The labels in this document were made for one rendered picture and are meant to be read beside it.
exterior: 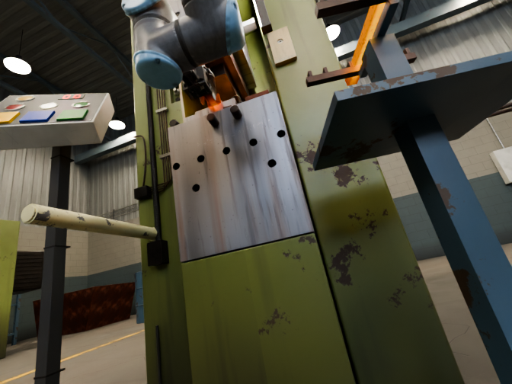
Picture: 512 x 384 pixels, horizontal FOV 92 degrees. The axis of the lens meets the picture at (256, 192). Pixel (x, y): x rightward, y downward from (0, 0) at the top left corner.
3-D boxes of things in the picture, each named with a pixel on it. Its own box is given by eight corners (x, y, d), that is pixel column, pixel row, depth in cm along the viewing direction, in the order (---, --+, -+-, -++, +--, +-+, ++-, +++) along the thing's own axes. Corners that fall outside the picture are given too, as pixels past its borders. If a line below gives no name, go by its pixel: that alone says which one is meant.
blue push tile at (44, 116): (46, 119, 78) (54, 110, 83) (17, 120, 76) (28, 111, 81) (49, 124, 79) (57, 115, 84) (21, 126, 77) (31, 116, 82)
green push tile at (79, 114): (82, 117, 80) (88, 108, 85) (55, 118, 78) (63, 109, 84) (84, 122, 81) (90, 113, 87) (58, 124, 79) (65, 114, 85)
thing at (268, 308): (379, 471, 48) (315, 232, 62) (200, 480, 54) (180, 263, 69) (349, 361, 100) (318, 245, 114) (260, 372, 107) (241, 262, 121)
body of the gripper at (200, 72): (191, 102, 77) (169, 75, 66) (189, 80, 80) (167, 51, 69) (214, 94, 76) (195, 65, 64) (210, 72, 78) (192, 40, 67)
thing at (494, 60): (587, 43, 39) (579, 34, 40) (337, 100, 40) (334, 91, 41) (458, 139, 68) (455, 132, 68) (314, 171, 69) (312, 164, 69)
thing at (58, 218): (36, 222, 53) (37, 199, 55) (17, 227, 54) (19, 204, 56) (160, 239, 94) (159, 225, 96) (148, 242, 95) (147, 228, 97)
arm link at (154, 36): (176, 47, 45) (171, 0, 49) (123, 69, 47) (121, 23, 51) (200, 82, 54) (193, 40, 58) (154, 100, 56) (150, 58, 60)
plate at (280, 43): (296, 56, 99) (286, 25, 105) (275, 63, 101) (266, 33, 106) (297, 59, 101) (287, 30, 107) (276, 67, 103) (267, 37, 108)
